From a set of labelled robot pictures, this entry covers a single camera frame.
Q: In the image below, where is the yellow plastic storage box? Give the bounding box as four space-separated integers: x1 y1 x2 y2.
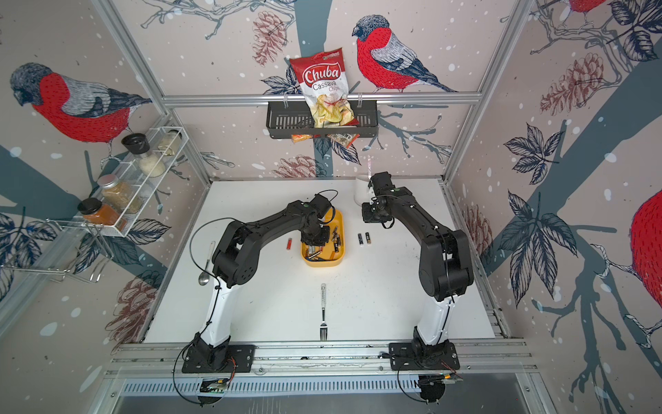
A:
300 210 346 267

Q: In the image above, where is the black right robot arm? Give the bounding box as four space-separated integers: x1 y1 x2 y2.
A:
361 172 474 354

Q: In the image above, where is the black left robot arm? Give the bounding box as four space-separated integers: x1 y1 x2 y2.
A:
189 193 335 366

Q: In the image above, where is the white cup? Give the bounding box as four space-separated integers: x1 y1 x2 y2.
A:
353 175 374 207

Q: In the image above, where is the silver fork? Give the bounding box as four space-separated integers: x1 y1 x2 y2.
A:
320 283 329 342

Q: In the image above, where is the silver spoon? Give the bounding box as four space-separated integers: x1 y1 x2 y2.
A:
198 241 215 286

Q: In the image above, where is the Chuba cassava chips bag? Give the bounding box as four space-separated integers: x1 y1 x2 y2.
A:
290 48 354 125

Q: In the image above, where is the black lid spice jar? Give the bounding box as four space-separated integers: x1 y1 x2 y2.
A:
122 133 167 178

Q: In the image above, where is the silver lid spice jar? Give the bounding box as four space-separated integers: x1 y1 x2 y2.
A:
98 174 142 214

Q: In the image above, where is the orange spice jar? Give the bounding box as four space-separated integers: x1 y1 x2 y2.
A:
78 198 121 226

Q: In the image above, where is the black wire basket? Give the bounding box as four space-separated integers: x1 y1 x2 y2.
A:
267 100 379 139

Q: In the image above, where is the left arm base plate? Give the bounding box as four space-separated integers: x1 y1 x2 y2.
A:
182 342 256 374

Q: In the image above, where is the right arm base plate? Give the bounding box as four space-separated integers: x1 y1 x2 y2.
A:
388 340 460 372

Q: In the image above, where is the aluminium front rail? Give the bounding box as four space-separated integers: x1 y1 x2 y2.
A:
102 338 540 379

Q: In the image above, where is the white wire spice rack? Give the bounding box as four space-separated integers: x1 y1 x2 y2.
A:
56 126 189 237

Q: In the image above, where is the aluminium frame corner post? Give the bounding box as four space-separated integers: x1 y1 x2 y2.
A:
91 0 211 186

